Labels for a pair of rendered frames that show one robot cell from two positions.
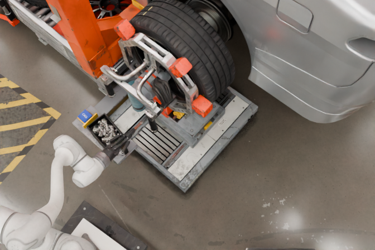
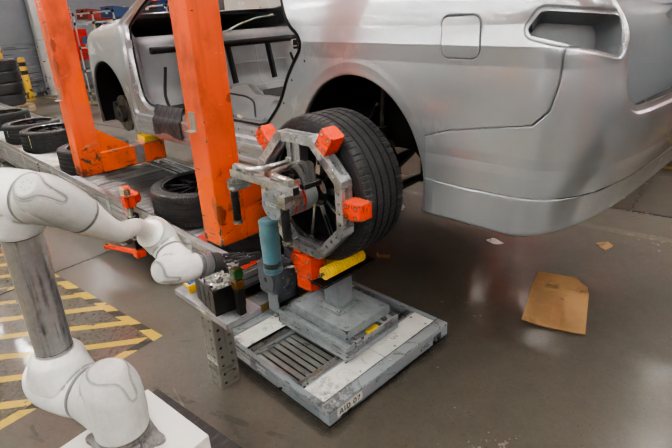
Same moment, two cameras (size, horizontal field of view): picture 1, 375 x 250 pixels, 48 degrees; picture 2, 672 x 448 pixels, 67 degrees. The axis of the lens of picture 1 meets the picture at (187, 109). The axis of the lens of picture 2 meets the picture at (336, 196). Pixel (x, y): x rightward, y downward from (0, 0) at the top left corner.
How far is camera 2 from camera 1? 1.55 m
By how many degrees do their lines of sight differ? 44
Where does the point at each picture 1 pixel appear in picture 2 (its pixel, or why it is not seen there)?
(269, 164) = (472, 394)
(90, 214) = not seen: hidden behind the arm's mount
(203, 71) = (359, 154)
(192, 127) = (348, 324)
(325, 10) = (491, 1)
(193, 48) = (347, 128)
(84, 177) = (170, 260)
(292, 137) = (506, 363)
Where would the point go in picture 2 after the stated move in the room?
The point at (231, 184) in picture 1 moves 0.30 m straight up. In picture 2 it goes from (410, 419) to (409, 358)
